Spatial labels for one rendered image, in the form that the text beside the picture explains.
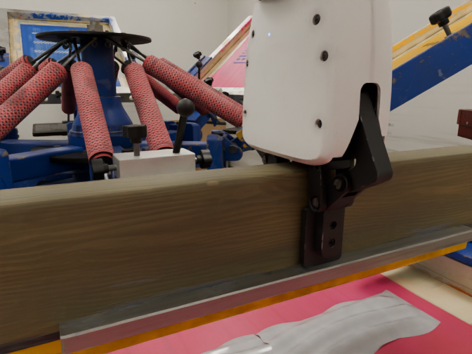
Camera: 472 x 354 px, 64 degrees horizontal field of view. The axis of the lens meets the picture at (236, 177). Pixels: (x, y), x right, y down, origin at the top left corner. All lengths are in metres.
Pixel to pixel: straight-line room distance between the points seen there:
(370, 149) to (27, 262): 0.18
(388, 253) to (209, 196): 0.15
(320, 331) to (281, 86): 0.25
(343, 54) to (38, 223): 0.17
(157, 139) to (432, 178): 0.59
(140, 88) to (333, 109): 0.76
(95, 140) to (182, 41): 3.99
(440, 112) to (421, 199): 2.31
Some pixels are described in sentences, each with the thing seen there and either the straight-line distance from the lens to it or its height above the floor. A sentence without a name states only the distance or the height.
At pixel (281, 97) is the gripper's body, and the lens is 0.24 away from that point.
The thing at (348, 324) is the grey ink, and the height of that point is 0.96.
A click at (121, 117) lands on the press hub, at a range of 1.12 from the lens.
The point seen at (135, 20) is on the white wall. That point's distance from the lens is 4.61.
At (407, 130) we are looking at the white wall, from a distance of 2.78.
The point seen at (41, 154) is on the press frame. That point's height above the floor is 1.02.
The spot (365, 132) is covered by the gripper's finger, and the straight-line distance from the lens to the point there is 0.21.
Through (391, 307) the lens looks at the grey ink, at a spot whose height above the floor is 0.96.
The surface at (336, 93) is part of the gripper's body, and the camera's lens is 0.21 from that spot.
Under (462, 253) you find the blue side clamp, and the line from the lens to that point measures 0.52.
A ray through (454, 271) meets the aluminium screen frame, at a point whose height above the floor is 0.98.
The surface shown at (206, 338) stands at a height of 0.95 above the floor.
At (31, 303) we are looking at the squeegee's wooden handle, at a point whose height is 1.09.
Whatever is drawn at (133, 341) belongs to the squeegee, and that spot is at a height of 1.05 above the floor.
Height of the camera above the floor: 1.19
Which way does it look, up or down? 14 degrees down
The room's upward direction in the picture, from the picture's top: straight up
